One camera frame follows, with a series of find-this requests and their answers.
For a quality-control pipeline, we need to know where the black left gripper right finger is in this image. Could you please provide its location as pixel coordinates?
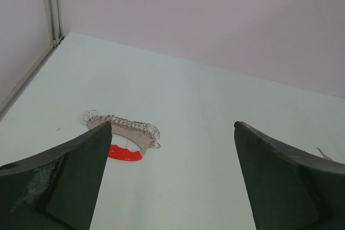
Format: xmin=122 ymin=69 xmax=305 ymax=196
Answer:
xmin=234 ymin=121 xmax=344 ymax=229

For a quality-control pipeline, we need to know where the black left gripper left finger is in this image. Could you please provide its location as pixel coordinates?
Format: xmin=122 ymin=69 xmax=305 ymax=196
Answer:
xmin=1 ymin=122 xmax=112 ymax=229

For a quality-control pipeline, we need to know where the red-handled metal keyring holder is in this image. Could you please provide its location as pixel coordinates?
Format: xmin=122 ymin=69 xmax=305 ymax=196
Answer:
xmin=80 ymin=110 xmax=161 ymax=162

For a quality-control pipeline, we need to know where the silver key with yellow tag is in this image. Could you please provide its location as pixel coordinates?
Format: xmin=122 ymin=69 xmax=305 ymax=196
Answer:
xmin=317 ymin=148 xmax=339 ymax=162

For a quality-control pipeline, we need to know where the aluminium corner post left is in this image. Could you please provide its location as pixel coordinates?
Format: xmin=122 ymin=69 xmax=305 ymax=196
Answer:
xmin=44 ymin=0 xmax=64 ymax=48

